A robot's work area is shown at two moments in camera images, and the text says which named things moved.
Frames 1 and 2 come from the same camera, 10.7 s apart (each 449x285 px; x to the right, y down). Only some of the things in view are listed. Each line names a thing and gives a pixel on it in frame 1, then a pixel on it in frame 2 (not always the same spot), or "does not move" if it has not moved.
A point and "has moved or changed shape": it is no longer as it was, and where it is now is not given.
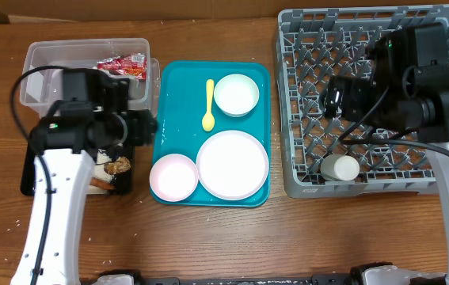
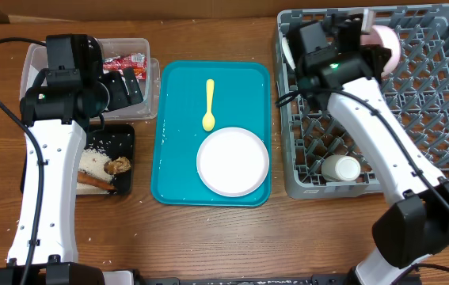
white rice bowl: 236,95 to 288,52
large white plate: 232,165 does not move
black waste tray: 123,184 does not move
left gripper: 142,134 to 121,99
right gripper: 352,87 to 371,52
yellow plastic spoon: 208,120 does not move
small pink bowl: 173,177 has moved or changed shape
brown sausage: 102,184 does not move
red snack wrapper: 132,64 does not move
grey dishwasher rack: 316,45 does not move
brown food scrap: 120,165 does not move
